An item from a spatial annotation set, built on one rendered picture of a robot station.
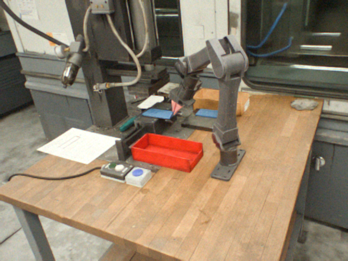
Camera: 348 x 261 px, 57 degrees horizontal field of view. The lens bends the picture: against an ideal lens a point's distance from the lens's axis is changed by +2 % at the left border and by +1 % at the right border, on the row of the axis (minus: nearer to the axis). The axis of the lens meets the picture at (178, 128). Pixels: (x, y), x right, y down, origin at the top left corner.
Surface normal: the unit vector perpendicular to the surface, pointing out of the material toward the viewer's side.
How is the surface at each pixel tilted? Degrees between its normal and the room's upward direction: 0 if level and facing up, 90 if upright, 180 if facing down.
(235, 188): 0
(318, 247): 0
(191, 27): 90
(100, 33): 90
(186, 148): 90
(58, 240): 0
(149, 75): 90
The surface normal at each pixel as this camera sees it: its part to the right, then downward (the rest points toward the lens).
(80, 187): -0.09, -0.88
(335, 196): -0.51, 0.45
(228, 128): 0.43, 0.51
